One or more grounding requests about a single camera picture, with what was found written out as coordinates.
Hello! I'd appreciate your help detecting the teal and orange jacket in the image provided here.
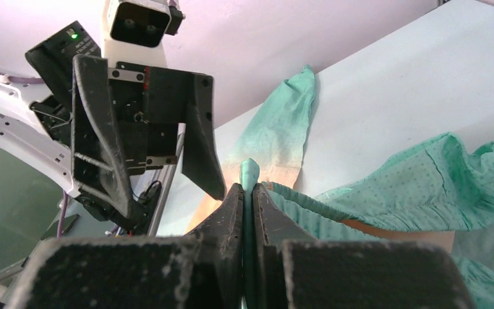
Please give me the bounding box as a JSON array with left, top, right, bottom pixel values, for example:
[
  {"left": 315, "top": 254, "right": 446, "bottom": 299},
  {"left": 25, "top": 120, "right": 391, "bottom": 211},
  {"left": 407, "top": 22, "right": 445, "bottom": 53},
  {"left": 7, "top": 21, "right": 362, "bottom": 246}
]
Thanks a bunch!
[{"left": 185, "top": 64, "right": 494, "bottom": 309}]

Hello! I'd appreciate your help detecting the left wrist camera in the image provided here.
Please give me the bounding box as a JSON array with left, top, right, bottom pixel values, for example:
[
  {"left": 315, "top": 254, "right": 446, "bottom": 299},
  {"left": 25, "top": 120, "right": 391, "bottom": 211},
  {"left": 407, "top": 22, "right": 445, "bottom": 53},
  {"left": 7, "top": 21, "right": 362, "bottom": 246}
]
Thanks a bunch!
[{"left": 100, "top": 0, "right": 185, "bottom": 68}]

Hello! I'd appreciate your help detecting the aluminium frame rail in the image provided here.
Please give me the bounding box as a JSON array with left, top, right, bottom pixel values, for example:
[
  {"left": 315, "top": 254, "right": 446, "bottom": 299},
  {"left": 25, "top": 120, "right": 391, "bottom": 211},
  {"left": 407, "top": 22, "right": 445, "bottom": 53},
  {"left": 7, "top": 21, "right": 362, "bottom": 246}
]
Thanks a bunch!
[{"left": 146, "top": 133, "right": 184, "bottom": 237}]

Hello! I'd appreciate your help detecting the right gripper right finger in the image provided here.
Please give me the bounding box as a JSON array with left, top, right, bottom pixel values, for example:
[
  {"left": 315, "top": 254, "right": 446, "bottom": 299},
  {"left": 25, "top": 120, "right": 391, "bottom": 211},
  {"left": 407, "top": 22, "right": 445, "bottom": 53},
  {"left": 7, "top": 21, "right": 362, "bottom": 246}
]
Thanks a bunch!
[{"left": 252, "top": 184, "right": 475, "bottom": 308}]

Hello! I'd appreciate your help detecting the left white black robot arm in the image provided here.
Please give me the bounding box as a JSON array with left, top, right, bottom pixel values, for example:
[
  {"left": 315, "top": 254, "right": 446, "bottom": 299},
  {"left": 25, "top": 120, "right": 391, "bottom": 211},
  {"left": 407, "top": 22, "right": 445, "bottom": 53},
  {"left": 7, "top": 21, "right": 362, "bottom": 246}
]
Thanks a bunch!
[{"left": 0, "top": 17, "right": 226, "bottom": 228}]

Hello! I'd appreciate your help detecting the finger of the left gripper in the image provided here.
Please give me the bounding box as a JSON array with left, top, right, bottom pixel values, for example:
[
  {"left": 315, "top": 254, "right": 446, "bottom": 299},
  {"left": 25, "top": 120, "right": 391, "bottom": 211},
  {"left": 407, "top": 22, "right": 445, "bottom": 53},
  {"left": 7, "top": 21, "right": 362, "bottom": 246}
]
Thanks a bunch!
[
  {"left": 71, "top": 55, "right": 145, "bottom": 222},
  {"left": 182, "top": 73, "right": 226, "bottom": 200}
]

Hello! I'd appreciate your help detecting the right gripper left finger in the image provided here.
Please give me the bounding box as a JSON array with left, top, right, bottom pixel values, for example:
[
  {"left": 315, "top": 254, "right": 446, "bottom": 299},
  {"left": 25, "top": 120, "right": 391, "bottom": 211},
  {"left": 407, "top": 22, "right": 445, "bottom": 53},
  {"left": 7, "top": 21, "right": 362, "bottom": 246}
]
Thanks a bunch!
[{"left": 7, "top": 184, "right": 244, "bottom": 308}]

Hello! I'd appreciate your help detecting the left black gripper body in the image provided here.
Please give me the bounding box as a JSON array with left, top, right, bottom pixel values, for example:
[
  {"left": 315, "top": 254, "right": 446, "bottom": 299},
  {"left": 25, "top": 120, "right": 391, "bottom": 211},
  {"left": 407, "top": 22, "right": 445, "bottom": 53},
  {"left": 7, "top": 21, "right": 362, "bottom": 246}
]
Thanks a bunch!
[{"left": 25, "top": 22, "right": 193, "bottom": 175}]

